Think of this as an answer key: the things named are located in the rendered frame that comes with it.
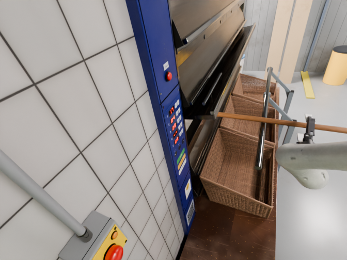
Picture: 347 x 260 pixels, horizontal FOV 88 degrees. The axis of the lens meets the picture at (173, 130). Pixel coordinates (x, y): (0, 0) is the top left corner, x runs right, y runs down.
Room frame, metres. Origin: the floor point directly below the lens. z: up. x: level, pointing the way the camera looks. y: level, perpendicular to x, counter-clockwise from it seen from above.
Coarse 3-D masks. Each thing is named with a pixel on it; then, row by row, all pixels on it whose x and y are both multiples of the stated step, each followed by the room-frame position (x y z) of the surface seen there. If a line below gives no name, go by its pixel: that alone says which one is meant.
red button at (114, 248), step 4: (112, 248) 0.15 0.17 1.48; (116, 248) 0.15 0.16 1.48; (120, 248) 0.15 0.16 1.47; (108, 252) 0.15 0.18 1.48; (112, 252) 0.14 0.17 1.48; (116, 252) 0.14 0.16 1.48; (120, 252) 0.15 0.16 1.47; (108, 256) 0.14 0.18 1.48; (112, 256) 0.14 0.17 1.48; (116, 256) 0.14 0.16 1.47; (120, 256) 0.14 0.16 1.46
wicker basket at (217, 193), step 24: (216, 144) 1.06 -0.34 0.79; (240, 144) 1.10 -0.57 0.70; (264, 144) 1.00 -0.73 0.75; (216, 168) 0.92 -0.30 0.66; (240, 168) 0.93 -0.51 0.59; (264, 168) 0.88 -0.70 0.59; (216, 192) 0.67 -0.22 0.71; (240, 192) 0.71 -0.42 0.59; (264, 192) 0.68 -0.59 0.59; (264, 216) 0.51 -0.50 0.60
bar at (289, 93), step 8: (272, 72) 1.51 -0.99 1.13; (280, 80) 1.47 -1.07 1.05; (288, 88) 1.43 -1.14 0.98; (264, 96) 1.09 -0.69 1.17; (288, 96) 1.41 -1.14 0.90; (264, 104) 0.98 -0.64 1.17; (272, 104) 1.09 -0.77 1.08; (288, 104) 1.40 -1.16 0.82; (264, 112) 0.89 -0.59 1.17; (280, 112) 1.05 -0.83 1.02; (288, 120) 1.02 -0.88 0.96; (296, 120) 1.01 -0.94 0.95; (264, 128) 0.75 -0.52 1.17; (280, 128) 1.40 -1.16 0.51; (288, 128) 1.00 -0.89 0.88; (264, 136) 0.69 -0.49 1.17; (288, 136) 0.99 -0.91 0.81; (256, 160) 0.54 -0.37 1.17; (256, 168) 0.51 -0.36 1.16
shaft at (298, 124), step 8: (224, 112) 0.92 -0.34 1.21; (248, 120) 0.83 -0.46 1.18; (256, 120) 0.81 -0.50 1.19; (264, 120) 0.79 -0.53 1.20; (272, 120) 0.77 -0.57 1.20; (280, 120) 0.76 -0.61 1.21; (320, 128) 0.65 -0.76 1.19; (328, 128) 0.64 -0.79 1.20; (336, 128) 0.62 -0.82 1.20; (344, 128) 0.61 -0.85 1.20
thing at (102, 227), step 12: (96, 216) 0.21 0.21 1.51; (96, 228) 0.19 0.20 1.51; (108, 228) 0.18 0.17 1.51; (120, 228) 0.19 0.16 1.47; (72, 240) 0.17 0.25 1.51; (96, 240) 0.16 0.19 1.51; (108, 240) 0.16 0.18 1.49; (120, 240) 0.18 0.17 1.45; (60, 252) 0.15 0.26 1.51; (72, 252) 0.15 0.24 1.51; (84, 252) 0.14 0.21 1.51; (96, 252) 0.14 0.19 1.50
